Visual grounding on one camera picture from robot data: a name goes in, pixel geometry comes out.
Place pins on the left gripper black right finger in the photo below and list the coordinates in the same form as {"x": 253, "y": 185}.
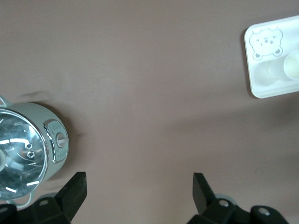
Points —
{"x": 201, "y": 193}

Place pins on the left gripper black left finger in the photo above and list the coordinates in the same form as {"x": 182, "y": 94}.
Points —
{"x": 73, "y": 193}

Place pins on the white plastic cup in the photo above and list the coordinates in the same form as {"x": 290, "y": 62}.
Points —
{"x": 292, "y": 65}

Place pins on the cream tray with bear print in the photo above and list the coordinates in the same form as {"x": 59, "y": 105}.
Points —
{"x": 264, "y": 79}

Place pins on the glass pot lid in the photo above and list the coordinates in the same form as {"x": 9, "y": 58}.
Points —
{"x": 21, "y": 144}

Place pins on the grey-green electric pot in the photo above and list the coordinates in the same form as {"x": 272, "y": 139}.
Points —
{"x": 53, "y": 116}

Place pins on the brown table cover mat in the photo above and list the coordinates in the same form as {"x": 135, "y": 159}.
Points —
{"x": 140, "y": 81}

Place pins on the black left wrist camera bracket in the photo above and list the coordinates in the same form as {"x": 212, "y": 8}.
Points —
{"x": 46, "y": 211}

